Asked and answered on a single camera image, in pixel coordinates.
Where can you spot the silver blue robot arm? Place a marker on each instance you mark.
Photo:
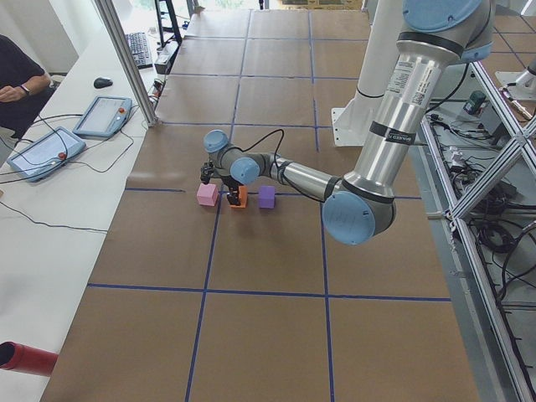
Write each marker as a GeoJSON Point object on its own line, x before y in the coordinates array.
{"type": "Point", "coordinates": [433, 36]}

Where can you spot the aluminium frame rail right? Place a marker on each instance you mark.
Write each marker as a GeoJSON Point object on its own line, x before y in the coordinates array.
{"type": "Point", "coordinates": [480, 168]}

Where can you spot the black computer mouse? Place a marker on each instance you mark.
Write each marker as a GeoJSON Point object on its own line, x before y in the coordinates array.
{"type": "Point", "coordinates": [102, 82]}

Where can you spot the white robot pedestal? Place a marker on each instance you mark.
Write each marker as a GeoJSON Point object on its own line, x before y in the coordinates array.
{"type": "Point", "coordinates": [350, 124]}

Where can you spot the purple foam block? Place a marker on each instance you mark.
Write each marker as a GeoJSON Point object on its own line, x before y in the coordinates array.
{"type": "Point", "coordinates": [267, 197]}

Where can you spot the pink foam block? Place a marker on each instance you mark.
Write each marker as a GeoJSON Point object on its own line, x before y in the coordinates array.
{"type": "Point", "coordinates": [207, 194]}

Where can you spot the teach pendant tablet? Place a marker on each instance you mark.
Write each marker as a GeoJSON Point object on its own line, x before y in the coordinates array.
{"type": "Point", "coordinates": [47, 154]}
{"type": "Point", "coordinates": [105, 116]}

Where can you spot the orange foam block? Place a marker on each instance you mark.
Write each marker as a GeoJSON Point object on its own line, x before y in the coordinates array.
{"type": "Point", "coordinates": [243, 199]}

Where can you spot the aluminium frame post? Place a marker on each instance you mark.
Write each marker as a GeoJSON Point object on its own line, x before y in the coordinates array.
{"type": "Point", "coordinates": [112, 23]}

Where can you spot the far teach pendant tablet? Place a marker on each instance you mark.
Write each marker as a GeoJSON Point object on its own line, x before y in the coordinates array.
{"type": "Point", "coordinates": [105, 116]}

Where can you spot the white side desk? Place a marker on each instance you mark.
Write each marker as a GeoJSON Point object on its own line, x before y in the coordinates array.
{"type": "Point", "coordinates": [45, 264]}

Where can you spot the seated person in black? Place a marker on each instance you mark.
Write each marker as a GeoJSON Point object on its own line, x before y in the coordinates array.
{"type": "Point", "coordinates": [25, 88]}

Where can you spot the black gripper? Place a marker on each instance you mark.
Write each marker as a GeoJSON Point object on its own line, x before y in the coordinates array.
{"type": "Point", "coordinates": [231, 187]}

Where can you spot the red cylinder tube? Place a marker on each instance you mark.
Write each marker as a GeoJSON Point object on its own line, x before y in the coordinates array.
{"type": "Point", "coordinates": [28, 360]}

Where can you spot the black keyboard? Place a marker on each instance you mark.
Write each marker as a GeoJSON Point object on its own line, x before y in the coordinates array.
{"type": "Point", "coordinates": [140, 49]}

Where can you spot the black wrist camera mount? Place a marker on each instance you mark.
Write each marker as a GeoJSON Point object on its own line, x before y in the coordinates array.
{"type": "Point", "coordinates": [206, 172]}

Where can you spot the near teach pendant tablet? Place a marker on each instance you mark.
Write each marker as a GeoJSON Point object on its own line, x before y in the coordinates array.
{"type": "Point", "coordinates": [47, 154]}

